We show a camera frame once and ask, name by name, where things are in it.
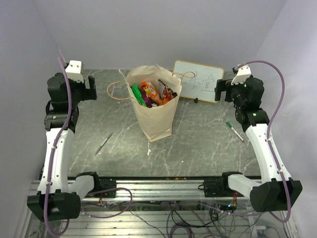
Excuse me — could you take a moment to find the large green Chiaba chips bag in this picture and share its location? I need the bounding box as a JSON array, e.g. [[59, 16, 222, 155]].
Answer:
[[132, 83, 147, 107]]

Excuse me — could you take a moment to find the red snack bag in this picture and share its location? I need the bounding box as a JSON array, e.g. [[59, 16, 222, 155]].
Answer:
[[158, 79, 178, 105]]

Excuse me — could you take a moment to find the orange mango snack bag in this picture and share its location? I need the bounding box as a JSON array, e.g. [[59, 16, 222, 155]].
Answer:
[[140, 81, 163, 106]]

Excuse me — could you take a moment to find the beige paper bag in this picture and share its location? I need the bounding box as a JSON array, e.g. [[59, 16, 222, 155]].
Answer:
[[119, 65, 195, 142]]

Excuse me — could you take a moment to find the purple grape candy bag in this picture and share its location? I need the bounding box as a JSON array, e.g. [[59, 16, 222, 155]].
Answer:
[[143, 96, 152, 108]]

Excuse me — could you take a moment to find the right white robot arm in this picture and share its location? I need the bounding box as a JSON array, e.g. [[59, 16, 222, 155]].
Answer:
[[214, 76, 303, 212]]

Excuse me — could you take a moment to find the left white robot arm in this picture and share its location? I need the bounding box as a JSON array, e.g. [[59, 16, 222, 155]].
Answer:
[[27, 73, 101, 222]]

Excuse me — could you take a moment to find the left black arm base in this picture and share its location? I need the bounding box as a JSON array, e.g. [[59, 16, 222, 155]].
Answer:
[[86, 178, 117, 198]]

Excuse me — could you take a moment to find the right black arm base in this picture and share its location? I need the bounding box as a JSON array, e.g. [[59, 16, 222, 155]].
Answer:
[[198, 177, 234, 197]]

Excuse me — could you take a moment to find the grey pen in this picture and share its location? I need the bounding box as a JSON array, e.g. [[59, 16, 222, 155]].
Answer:
[[94, 132, 113, 156]]

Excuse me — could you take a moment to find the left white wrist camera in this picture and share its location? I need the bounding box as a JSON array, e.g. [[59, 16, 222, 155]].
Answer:
[[65, 60, 85, 83]]

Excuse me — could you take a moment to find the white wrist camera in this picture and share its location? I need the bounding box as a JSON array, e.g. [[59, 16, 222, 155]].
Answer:
[[231, 64, 251, 85], [65, 60, 85, 83]]

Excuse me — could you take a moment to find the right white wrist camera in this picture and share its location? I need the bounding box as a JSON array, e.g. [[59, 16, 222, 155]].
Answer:
[[231, 64, 251, 85]]

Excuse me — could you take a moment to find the whiteboard with wooden frame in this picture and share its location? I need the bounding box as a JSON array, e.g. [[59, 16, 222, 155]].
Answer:
[[173, 60, 224, 103]]

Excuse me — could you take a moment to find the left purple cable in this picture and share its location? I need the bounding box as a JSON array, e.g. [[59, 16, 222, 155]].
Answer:
[[43, 57, 133, 236]]

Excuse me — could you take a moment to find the aluminium rail frame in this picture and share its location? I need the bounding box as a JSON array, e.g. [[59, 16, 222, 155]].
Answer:
[[14, 68, 298, 238]]

